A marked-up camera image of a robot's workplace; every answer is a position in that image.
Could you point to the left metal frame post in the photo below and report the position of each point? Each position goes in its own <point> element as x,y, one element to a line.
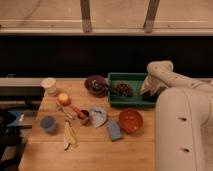
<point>86,17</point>

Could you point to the black and blue equipment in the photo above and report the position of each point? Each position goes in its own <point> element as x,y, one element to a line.
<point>10,141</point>

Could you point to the metal frame post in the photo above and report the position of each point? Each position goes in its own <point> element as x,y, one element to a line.
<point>86,17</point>
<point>150,16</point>

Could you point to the right metal frame post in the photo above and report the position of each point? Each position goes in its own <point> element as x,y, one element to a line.
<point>150,16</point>

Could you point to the orange bowl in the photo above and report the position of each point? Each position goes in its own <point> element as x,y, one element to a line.
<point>130,120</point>

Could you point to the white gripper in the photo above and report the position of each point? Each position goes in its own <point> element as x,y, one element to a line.
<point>151,86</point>

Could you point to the small brown cup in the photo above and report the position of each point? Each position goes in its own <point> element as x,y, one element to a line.
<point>85,121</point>

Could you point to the yellow banana peel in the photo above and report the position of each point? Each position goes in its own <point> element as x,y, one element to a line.
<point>70,138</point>

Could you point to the metal tongs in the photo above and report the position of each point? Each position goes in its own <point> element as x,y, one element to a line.
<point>60,108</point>

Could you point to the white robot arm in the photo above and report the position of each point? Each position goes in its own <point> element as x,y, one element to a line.
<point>180,111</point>

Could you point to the dark purple bowl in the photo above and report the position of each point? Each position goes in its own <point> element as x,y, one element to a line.
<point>95,85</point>

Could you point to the green plastic tray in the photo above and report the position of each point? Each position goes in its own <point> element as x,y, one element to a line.
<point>134,80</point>

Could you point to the blue sponge eraser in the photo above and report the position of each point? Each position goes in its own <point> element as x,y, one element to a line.
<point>114,130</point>

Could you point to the dark red bunch of grapes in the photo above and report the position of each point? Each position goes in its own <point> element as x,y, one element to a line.
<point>124,89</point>

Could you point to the blue plastic cup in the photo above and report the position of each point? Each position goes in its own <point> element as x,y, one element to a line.
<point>48,124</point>

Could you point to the white plastic cup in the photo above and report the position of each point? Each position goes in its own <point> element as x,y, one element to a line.
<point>49,85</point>

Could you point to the yellow apple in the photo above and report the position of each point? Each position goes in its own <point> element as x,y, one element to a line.
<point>64,99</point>

